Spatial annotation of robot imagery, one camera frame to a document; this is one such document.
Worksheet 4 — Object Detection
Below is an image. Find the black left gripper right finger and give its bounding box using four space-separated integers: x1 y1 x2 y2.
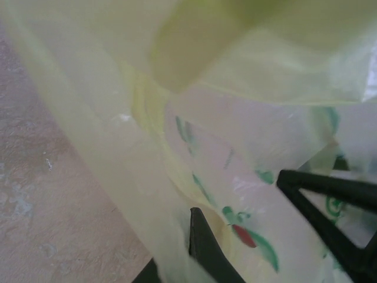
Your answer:
276 169 377 283

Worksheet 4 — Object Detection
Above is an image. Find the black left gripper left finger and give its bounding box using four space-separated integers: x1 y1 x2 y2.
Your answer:
188 207 247 283

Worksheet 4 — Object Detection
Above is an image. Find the translucent yellow printed plastic bag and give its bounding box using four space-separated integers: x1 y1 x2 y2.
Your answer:
0 0 377 283

